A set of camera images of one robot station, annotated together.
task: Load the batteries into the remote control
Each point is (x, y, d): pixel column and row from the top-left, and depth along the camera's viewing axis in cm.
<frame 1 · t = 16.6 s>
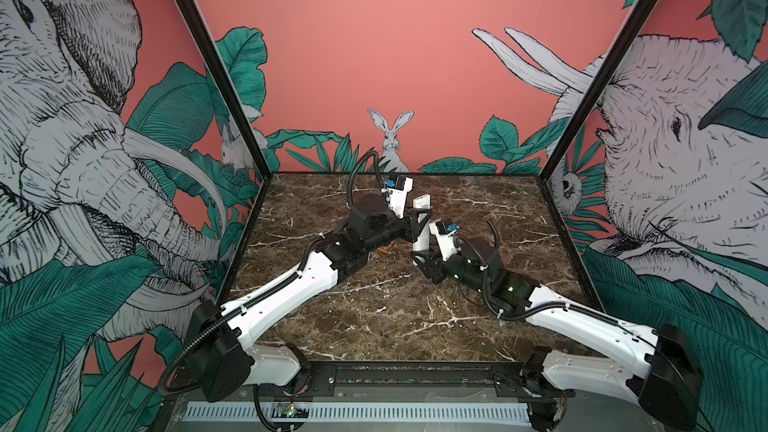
left hand: (431, 209, 68), fingers open
right hand: (414, 249, 72), fingers open
orange battery left: (383, 250, 100), on the table

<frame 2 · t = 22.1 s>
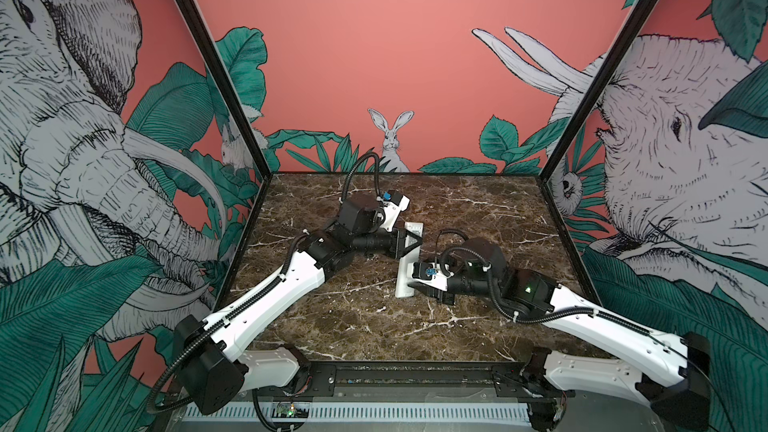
left hand: (420, 237, 68), fingers closed
right hand: (409, 273, 66), fingers open
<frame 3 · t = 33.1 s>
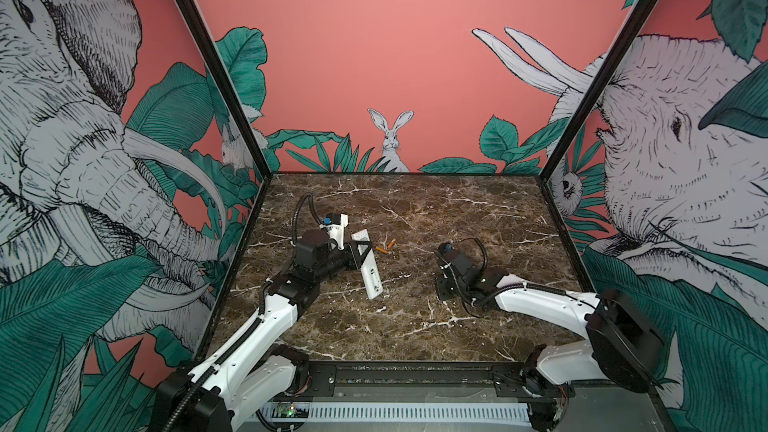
left hand: (371, 241, 76), fingers closed
right hand: (435, 279, 86), fingers closed
white remote control: (370, 268, 78), point 17 cm above the table
orange battery right: (391, 243, 102), on the table
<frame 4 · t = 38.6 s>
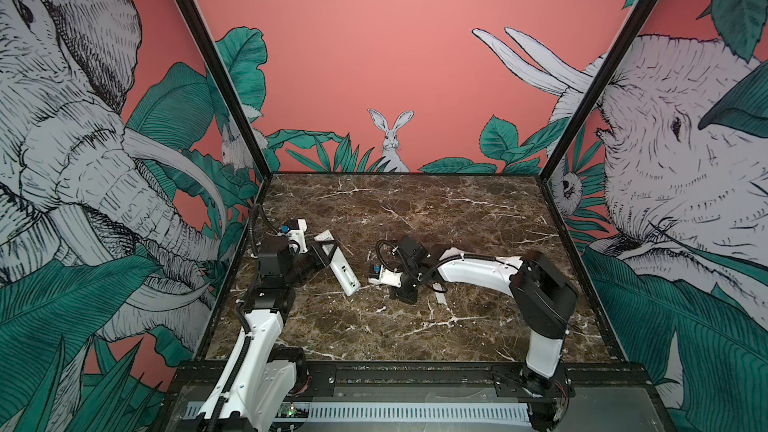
left hand: (336, 240, 77), fingers closed
right hand: (389, 290, 85), fingers closed
white remote control: (340, 265, 79), point 17 cm above the table
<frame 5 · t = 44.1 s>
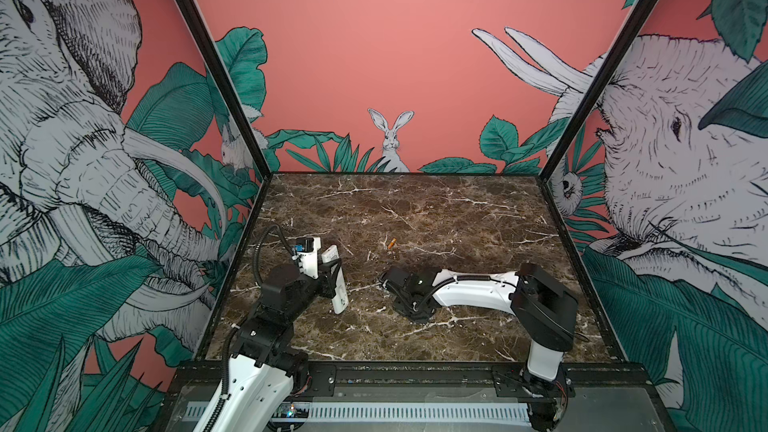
left hand: (339, 258, 73), fingers closed
right hand: (395, 313, 84), fingers closed
white remote control: (340, 300, 76), point 13 cm above the table
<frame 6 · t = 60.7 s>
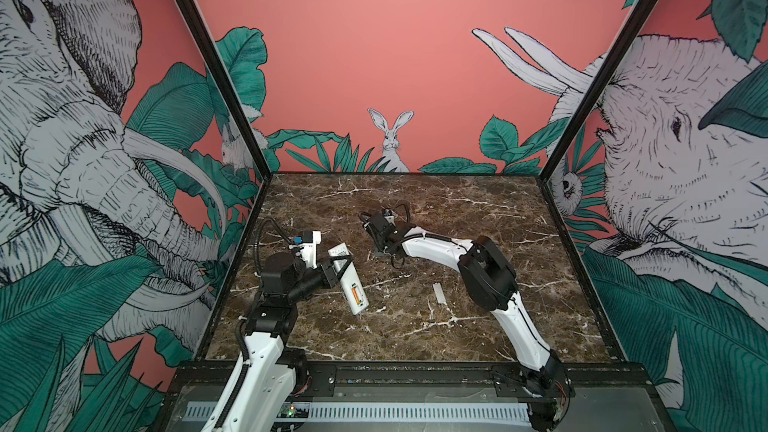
left hand: (349, 257, 74), fingers closed
right hand: (380, 241, 98), fingers open
white remote control: (350, 280, 76), point 17 cm above the table
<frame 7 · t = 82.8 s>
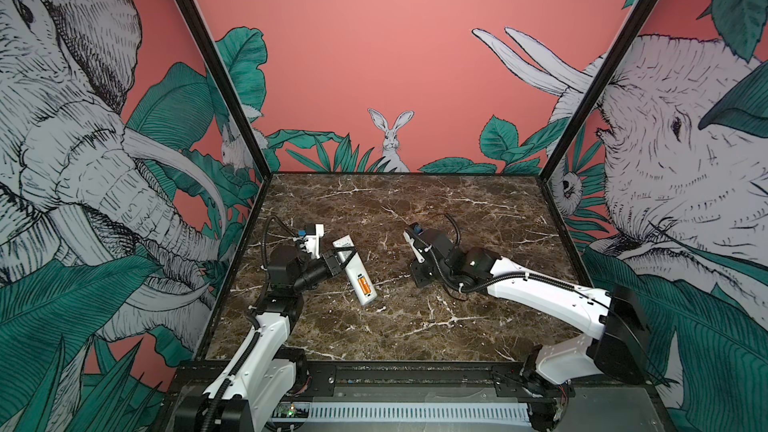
left hand: (356, 249, 76), fingers closed
right hand: (406, 263, 77), fingers closed
white remote control: (356, 271, 77), point 18 cm above the table
